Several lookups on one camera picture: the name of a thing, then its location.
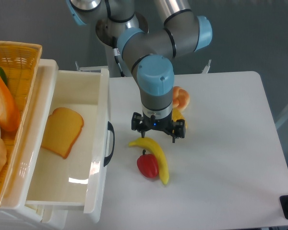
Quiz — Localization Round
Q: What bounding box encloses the yellow wicker basket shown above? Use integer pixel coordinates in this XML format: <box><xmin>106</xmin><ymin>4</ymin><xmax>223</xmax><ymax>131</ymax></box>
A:
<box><xmin>0</xmin><ymin>41</ymin><xmax>42</xmax><ymax>206</ymax></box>

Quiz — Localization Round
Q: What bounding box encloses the toy orange baguette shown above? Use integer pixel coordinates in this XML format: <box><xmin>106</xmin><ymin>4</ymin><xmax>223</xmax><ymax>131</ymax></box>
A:
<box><xmin>0</xmin><ymin>76</ymin><xmax>21</xmax><ymax>132</ymax></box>

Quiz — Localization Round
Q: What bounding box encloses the toy red bell pepper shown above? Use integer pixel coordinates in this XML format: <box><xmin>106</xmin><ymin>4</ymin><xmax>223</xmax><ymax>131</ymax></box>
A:
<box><xmin>136</xmin><ymin>149</ymin><xmax>159</xmax><ymax>178</ymax></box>

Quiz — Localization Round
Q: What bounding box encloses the toy green vegetable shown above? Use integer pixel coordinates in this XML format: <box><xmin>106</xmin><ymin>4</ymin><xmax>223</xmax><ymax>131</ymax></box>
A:
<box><xmin>0</xmin><ymin>67</ymin><xmax>8</xmax><ymax>86</ymax></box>

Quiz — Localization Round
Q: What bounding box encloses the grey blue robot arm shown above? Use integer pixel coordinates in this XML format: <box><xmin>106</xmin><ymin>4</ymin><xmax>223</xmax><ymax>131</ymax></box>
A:
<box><xmin>66</xmin><ymin>0</ymin><xmax>213</xmax><ymax>139</ymax></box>

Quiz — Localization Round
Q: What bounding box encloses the toy yellow bell pepper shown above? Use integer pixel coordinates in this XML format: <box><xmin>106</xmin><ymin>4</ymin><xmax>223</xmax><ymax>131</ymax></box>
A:
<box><xmin>172</xmin><ymin>108</ymin><xmax>188</xmax><ymax>128</ymax></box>

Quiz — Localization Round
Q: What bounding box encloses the white drawer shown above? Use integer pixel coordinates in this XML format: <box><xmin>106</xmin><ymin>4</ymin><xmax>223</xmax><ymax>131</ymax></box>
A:
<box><xmin>26</xmin><ymin>69</ymin><xmax>115</xmax><ymax>223</ymax></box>

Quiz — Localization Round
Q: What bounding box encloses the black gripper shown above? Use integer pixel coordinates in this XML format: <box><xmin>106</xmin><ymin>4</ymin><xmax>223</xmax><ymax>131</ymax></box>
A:
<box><xmin>131</xmin><ymin>112</ymin><xmax>185</xmax><ymax>143</ymax></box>

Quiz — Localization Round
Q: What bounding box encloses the toy knotted bread bun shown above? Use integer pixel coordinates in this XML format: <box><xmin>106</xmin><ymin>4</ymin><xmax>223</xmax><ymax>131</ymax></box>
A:
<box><xmin>172</xmin><ymin>86</ymin><xmax>190</xmax><ymax>112</ymax></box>

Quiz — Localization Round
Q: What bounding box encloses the white drawer cabinet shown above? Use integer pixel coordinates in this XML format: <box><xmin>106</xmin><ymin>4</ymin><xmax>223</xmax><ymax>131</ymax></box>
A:
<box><xmin>0</xmin><ymin>59</ymin><xmax>68</xmax><ymax>230</ymax></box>

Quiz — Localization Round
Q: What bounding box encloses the toy yellow banana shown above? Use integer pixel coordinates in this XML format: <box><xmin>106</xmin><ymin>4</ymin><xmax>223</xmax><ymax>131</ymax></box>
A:
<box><xmin>128</xmin><ymin>137</ymin><xmax>169</xmax><ymax>185</ymax></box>

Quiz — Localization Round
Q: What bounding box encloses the toy bread slice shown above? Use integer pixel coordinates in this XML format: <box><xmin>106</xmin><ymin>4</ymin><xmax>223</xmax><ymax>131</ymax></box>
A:
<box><xmin>41</xmin><ymin>107</ymin><xmax>84</xmax><ymax>159</ymax></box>

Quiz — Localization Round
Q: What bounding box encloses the black top drawer handle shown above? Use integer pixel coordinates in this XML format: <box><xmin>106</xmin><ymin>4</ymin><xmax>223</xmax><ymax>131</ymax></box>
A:
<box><xmin>104</xmin><ymin>121</ymin><xmax>116</xmax><ymax>167</ymax></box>

